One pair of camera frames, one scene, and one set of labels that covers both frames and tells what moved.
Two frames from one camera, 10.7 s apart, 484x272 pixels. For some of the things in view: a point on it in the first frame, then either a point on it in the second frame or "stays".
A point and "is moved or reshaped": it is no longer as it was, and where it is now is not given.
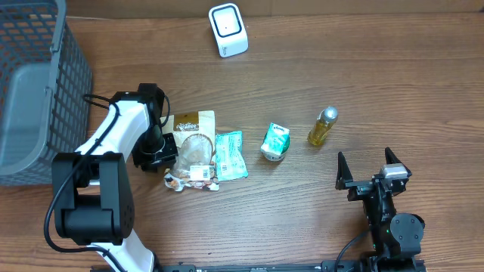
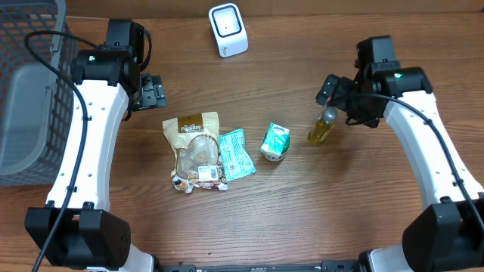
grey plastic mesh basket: (44, 79) stays
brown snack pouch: (194, 135) is moved or reshaped
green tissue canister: (276, 143) stays
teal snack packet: (231, 162) is moved or reshaped
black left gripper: (148, 165) to (155, 93)
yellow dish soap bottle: (326, 120) stays
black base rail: (373, 265) stays
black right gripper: (367, 187) to (331, 91)
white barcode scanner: (229, 29) stays
